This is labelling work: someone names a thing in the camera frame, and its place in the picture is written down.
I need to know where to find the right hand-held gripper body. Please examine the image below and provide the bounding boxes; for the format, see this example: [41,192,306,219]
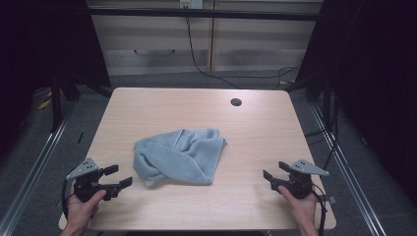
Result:
[270,158,330,200]

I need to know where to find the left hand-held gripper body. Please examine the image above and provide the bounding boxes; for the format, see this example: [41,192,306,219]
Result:
[65,156,121,203]

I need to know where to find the light blue towel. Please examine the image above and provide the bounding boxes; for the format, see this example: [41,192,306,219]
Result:
[133,128,228,188]

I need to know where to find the person's right hand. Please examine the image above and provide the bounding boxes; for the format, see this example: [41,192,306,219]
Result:
[277,185,318,226]

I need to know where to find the person's left hand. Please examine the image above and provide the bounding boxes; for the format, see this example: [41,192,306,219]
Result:
[66,189,108,228]

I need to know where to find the black metal stand leg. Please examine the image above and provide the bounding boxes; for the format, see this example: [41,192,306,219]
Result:
[49,77,64,133]

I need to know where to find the yellow floor item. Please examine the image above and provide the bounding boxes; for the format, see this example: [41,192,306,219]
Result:
[36,91,53,111]

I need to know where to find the dark curtain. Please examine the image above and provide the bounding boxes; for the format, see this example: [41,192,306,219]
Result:
[0,0,111,165]
[294,0,417,206]

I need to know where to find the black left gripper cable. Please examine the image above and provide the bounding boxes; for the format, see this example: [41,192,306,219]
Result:
[60,178,76,220]

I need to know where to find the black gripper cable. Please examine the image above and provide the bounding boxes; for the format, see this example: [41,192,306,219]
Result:
[310,183,328,236]
[60,178,76,220]

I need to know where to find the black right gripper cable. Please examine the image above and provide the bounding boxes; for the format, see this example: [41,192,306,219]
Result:
[310,183,328,236]

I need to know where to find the metal floor rail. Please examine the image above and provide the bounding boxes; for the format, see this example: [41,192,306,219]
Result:
[0,106,77,236]
[309,101,389,236]

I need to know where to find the black floor cables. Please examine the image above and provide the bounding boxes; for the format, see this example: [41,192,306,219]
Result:
[304,94,340,171]

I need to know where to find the long black wall cable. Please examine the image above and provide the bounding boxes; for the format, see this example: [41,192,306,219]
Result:
[185,16,302,90]

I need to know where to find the black horizontal frame bar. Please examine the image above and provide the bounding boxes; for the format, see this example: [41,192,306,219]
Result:
[88,7,324,22]

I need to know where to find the white wall socket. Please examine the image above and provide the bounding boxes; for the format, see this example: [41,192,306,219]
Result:
[179,0,205,10]

